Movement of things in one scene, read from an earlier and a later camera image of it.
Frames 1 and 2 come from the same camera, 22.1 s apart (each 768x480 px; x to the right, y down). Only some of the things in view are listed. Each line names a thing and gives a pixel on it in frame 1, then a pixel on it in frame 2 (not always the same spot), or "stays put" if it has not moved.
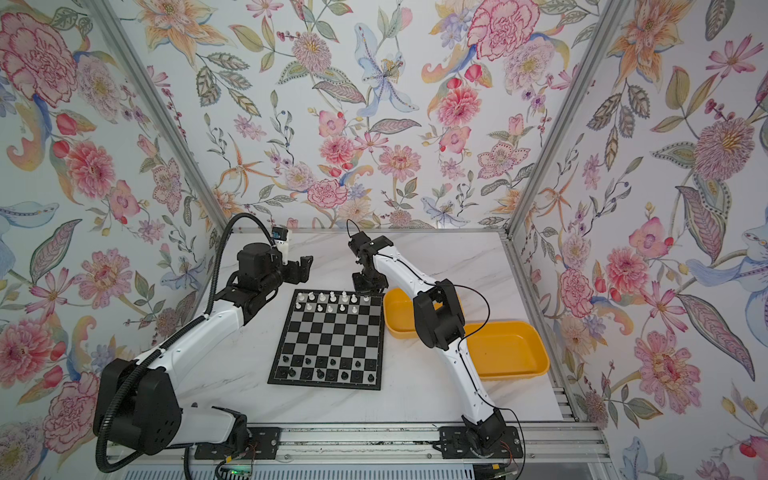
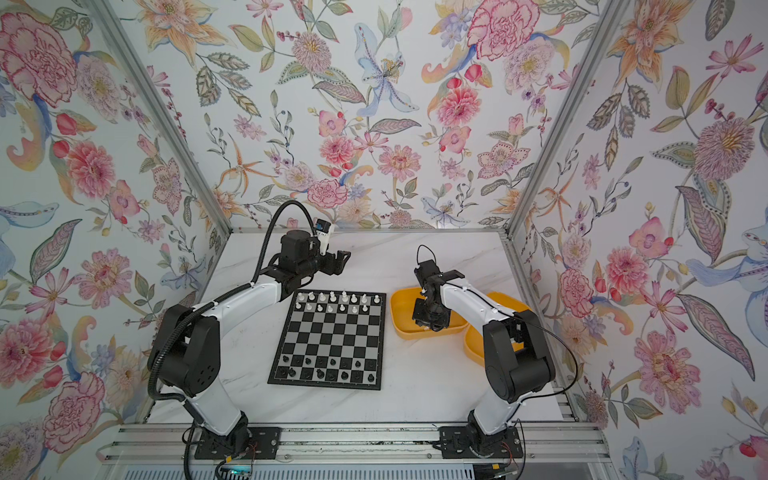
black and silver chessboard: (333, 339) stays put
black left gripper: (304, 271) → (338, 266)
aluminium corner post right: (608, 23) stays put
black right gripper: (361, 289) → (420, 319)
